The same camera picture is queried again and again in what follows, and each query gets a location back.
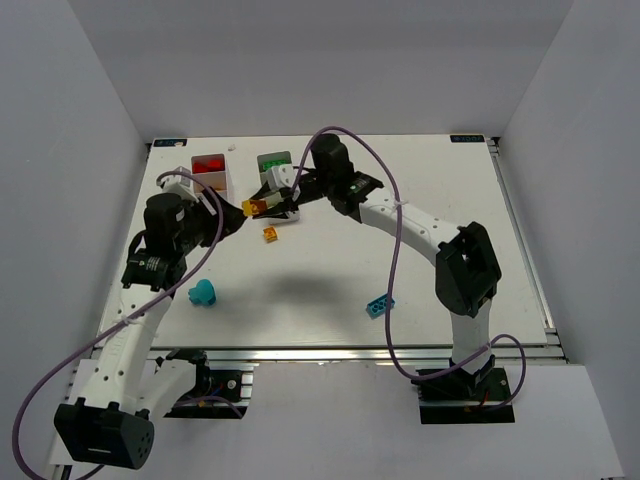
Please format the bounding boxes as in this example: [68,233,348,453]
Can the orange 2x3 lego brick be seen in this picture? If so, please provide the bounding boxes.
[241,199,268,217]

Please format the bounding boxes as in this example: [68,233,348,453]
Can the orange small lego brick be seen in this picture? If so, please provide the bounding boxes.
[263,227,278,243]

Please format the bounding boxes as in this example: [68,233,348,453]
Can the green lego brick top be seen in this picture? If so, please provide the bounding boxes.
[262,159,290,171]

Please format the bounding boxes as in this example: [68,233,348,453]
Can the red 2x3 lego brick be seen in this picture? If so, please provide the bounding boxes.
[192,161,210,174]

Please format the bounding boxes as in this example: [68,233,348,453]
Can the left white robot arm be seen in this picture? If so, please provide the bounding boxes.
[54,191,245,470]

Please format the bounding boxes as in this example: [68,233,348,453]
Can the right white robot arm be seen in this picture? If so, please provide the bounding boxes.
[243,133,502,392]

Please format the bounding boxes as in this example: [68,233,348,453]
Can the right white divided container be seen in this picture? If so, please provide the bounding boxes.
[257,151,300,226]

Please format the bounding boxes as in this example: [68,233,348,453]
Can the white divided container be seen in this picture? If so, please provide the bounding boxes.
[191,153,234,203]
[257,151,300,226]

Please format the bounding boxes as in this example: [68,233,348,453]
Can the left white divided container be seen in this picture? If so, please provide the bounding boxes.
[191,153,234,203]

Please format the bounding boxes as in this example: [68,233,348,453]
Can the blue heart lego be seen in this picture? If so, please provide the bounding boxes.
[188,279,217,306]

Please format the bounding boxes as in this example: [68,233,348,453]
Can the blue 2x3 lego brick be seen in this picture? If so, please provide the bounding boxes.
[366,294,395,319]

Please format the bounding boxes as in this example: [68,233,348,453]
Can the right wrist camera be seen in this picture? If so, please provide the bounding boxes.
[266,164,296,197]

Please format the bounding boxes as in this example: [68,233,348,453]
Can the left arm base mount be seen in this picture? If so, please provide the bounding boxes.
[155,348,247,420]

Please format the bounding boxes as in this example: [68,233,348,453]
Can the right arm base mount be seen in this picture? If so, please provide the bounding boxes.
[411,355,515,425]

